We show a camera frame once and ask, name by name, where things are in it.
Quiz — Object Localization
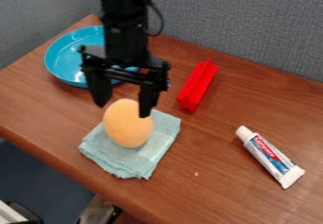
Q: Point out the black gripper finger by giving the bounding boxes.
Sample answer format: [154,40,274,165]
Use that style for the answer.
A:
[139,81,160,118]
[84,72,112,108]

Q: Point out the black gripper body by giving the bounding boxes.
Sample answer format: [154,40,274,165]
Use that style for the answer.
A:
[79,23,171,92]

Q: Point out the yellow foam ball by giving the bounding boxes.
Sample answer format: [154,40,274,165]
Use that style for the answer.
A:
[103,98,154,148]

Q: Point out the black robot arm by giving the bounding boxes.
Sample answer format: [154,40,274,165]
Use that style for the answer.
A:
[79,0,171,118]

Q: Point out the blue plate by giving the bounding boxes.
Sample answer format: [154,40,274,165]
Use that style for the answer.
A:
[43,25,140,89]

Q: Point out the red plastic block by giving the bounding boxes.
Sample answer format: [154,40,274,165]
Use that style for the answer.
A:
[176,59,219,112]

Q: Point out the light green folded cloth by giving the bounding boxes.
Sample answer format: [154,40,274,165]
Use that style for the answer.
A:
[80,110,182,180]

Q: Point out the grey object under table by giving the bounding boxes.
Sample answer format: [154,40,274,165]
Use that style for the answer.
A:
[76,195,123,224]

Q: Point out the white toothpaste tube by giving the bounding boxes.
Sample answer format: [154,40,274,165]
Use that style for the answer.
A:
[236,126,306,189]

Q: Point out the black cable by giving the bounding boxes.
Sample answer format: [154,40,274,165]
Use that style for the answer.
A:
[144,2,166,37]

